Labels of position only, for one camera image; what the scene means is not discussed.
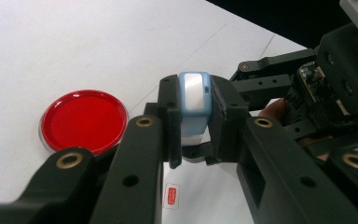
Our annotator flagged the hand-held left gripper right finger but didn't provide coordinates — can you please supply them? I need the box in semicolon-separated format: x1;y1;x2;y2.
209;75;250;165

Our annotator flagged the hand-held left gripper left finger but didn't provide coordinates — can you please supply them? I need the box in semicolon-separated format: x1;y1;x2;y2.
144;74;184;170

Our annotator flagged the red round dish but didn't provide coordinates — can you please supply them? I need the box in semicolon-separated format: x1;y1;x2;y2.
38;89;130;156

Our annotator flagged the black curtain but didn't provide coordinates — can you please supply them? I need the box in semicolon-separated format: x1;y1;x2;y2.
204;0;352;50

